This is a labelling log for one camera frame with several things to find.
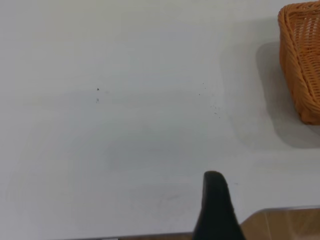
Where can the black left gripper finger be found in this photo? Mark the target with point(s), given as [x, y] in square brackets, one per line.
[216, 212]

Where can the orange woven wicker basket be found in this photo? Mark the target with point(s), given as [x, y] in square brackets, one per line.
[300, 62]

